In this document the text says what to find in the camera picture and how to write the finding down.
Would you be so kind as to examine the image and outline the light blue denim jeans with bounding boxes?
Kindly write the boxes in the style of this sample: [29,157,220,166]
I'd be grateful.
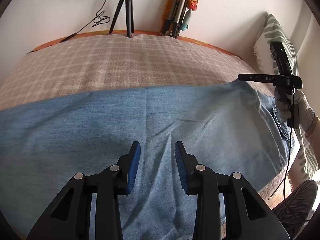
[0,81,296,240]

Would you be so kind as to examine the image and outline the right gloved hand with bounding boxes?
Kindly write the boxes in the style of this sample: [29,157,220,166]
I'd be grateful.
[274,87,318,133]

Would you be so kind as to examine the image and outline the green white patterned pillow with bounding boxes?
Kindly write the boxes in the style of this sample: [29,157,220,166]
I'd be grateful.
[253,14,318,180]

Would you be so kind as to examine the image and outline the orange floral scarf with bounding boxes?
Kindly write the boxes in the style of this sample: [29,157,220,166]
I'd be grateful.
[180,0,199,31]

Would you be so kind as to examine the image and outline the folded silver tripod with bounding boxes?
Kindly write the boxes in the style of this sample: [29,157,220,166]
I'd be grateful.
[161,0,187,38]

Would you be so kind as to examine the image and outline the pink plaid bed blanket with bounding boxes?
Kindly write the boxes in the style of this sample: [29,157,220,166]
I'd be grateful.
[0,33,293,201]

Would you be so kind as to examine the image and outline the orange bed sheet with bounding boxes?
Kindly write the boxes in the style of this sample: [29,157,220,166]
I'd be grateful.
[26,29,247,61]

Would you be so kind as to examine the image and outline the black mini tripod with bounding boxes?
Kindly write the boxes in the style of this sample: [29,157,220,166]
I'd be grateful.
[109,0,135,38]

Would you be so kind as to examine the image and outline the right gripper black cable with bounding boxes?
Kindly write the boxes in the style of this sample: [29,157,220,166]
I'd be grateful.
[267,127,312,222]

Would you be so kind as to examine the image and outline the black ring light cable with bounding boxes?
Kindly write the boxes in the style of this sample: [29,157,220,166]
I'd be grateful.
[60,0,118,43]

